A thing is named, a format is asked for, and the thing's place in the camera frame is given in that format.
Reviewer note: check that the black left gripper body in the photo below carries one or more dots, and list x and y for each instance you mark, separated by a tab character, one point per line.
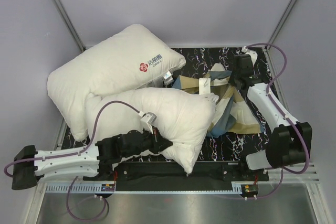
150	142

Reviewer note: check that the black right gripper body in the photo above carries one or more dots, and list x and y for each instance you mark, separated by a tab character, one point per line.
232	80

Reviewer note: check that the blue beige patchwork pillowcase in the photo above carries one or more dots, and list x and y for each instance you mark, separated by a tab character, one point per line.
232	112

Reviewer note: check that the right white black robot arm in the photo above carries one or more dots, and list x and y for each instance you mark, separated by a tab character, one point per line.
290	141

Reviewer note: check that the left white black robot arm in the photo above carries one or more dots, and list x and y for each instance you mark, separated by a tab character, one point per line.
93	162

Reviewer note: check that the plain white pillow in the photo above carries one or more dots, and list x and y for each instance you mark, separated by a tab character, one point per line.
126	61

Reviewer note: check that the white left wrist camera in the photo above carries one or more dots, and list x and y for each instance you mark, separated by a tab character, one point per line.
146	120

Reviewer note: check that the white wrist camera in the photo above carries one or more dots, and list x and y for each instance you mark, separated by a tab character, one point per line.
146	120
253	54

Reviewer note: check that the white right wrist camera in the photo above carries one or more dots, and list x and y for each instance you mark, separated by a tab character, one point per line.
253	54

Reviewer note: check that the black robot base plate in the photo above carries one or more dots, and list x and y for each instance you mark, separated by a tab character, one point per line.
170	177

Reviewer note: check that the white slotted cable duct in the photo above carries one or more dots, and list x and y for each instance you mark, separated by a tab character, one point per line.
80	188

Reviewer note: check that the aluminium frame post right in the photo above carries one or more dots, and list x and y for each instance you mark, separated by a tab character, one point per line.
282	21

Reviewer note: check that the aluminium frame post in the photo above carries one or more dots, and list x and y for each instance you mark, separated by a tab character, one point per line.
66	19
282	21

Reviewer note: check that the aluminium frame post left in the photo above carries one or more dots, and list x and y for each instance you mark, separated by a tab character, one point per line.
66	19

